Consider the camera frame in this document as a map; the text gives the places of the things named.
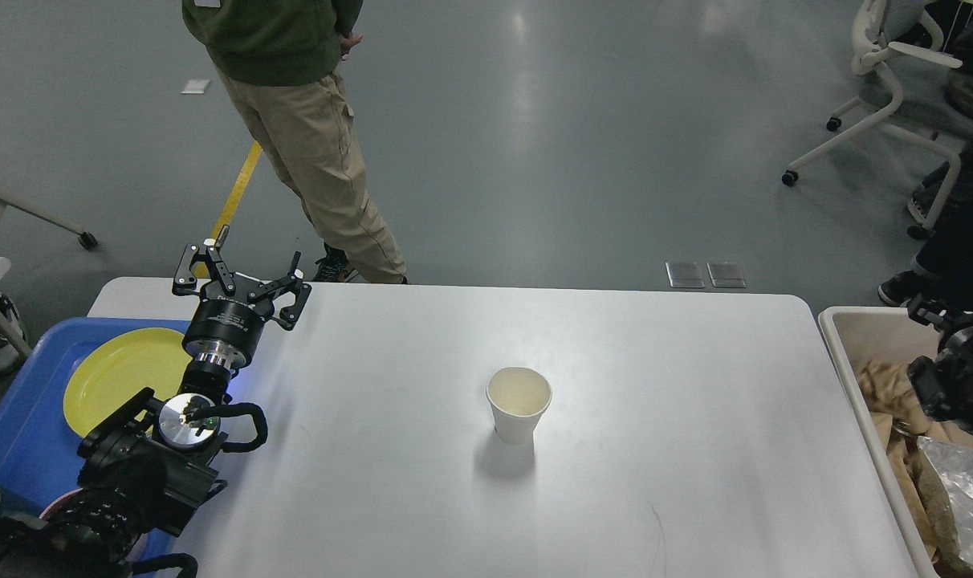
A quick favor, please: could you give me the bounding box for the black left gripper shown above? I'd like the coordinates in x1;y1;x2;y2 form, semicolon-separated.
171;226;311;371

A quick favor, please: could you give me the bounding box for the yellow plate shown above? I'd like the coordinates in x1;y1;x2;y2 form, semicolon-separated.
62;327;190;438

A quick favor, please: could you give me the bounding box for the pink mug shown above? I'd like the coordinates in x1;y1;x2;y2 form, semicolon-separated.
39;486;154;563

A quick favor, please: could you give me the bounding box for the white paper cup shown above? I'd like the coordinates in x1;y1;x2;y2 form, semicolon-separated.
484;367;552;446

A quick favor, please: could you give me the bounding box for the large brown paper bag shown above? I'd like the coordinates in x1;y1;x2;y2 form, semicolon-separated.
871;411;959;566

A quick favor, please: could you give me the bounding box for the aluminium foil tray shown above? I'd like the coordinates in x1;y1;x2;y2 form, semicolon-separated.
916;436;973;577

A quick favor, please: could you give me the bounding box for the brown paper wad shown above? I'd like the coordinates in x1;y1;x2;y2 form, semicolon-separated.
857;360;933;434

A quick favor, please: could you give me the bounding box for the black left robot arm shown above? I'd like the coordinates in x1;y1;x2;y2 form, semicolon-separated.
0;226;311;577

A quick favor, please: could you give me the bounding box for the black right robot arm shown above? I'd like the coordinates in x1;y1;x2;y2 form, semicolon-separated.
907;294;973;435

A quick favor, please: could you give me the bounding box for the white paper scrap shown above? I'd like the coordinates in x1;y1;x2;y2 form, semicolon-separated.
181;78;211;96

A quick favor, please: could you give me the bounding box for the person in khaki trousers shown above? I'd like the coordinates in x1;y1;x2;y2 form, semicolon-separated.
181;1;407;284

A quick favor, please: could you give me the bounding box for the blue plastic tray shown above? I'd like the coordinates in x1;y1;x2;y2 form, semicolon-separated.
0;317;206;578

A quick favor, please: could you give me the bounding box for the floor outlet plate left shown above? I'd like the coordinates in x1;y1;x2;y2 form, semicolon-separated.
664;261;707;290

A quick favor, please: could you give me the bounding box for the floor outlet plate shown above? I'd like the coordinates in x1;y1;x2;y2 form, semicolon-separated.
706;261;748;289
664;261;707;290

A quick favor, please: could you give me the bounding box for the floor outlet plate right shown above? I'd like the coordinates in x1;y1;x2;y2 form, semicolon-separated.
706;261;748;289

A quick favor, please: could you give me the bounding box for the white plastic bin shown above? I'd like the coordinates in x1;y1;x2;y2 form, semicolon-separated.
817;307;938;577

